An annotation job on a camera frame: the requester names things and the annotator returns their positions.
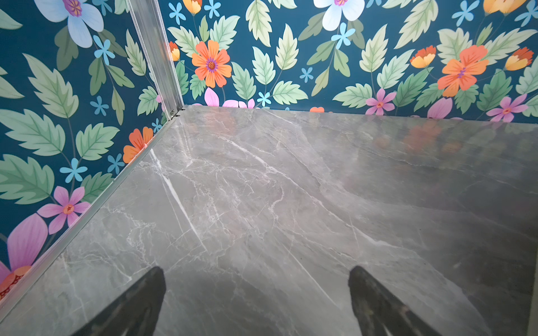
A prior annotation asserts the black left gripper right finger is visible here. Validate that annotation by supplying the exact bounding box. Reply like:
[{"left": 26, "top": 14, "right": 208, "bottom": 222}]
[{"left": 348, "top": 266, "right": 440, "bottom": 336}]

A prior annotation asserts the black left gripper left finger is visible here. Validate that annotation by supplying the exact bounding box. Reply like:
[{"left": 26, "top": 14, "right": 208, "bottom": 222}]
[{"left": 74, "top": 267, "right": 166, "bottom": 335}]

